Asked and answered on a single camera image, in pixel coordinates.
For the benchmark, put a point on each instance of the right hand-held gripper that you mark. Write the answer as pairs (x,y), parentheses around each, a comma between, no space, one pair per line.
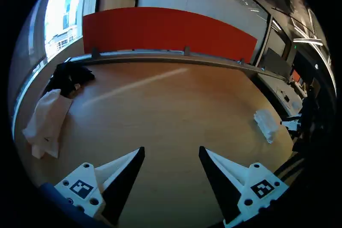
(308,121)

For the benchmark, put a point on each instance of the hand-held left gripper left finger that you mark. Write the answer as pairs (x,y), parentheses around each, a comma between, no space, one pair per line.
(88,177)

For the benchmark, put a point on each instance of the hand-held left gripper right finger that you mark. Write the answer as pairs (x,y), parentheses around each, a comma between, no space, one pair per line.
(251,178)

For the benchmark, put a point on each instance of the stack of white towels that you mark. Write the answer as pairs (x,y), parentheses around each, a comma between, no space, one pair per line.
(265,125)

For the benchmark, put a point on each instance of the heap of white towels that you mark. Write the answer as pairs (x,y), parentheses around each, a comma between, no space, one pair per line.
(45,121)

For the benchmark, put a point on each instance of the heap of black towels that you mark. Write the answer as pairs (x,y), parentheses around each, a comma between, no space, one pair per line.
(70,77)

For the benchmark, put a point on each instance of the red desk screen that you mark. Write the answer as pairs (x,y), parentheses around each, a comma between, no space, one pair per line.
(165,31)

